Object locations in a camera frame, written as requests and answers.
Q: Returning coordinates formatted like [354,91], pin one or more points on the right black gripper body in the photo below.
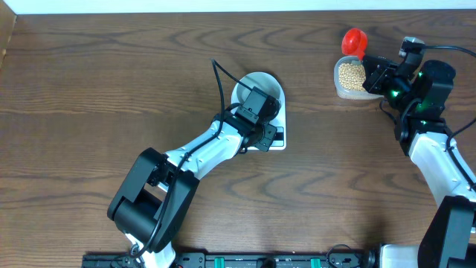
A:
[384,83]

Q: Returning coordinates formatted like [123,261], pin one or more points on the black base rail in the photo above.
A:
[333,259]

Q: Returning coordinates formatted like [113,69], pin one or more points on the white kitchen scale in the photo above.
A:
[279,142]

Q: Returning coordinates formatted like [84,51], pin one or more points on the white bowl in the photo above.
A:
[262,81]

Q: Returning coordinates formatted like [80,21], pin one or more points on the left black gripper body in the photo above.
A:
[262,138]

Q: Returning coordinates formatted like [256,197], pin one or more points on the red measuring scoop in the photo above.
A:
[354,43]

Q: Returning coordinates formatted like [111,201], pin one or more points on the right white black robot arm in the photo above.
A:
[418,91]

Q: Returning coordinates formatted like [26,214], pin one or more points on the soybeans in container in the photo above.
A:
[351,76]

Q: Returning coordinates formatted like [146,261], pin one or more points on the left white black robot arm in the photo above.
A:
[151,204]

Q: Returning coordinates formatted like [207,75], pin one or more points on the clear plastic bean container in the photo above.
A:
[345,93]

